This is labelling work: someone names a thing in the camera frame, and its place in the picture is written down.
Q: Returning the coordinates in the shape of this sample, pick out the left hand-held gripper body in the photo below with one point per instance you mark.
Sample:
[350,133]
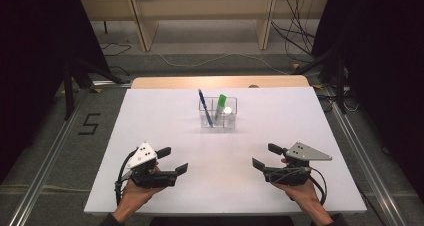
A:
[143,156]

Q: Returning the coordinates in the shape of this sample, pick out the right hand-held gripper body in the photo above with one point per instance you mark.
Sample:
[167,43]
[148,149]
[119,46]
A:
[306,152]

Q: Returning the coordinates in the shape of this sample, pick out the clear acrylic pen holder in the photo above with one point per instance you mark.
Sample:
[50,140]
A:
[218,119]

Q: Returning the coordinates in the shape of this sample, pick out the blue ballpoint pen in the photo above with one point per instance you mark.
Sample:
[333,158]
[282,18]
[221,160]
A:
[205,107]

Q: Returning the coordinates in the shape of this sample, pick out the white correction pen tube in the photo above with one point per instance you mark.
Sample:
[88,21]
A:
[228,111]

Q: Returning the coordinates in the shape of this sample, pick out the green highlighter marker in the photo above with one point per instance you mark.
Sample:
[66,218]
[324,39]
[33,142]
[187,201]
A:
[220,104]

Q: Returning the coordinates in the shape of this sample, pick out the person's left hand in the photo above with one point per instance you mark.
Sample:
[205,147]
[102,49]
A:
[136,196]

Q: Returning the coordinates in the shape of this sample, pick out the person's right hand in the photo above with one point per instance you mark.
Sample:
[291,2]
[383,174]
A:
[303,194]

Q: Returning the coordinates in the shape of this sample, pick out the white table board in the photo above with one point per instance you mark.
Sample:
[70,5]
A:
[216,159]

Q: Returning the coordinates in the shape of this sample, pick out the light wooden table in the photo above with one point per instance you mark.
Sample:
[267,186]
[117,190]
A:
[166,82]

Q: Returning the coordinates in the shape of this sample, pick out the black metal stand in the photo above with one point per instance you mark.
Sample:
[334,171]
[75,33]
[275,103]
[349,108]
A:
[339,82]

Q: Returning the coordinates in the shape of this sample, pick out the black tripod stand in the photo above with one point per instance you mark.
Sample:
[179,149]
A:
[68,92]

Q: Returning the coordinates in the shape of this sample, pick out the black curtain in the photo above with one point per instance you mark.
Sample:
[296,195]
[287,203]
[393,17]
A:
[30,69]
[390,69]

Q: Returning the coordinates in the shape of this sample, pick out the beige wooden desk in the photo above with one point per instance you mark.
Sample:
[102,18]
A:
[200,6]

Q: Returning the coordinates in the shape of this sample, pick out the aluminium floor rail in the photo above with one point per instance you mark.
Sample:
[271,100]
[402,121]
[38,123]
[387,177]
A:
[370,172]
[43,172]

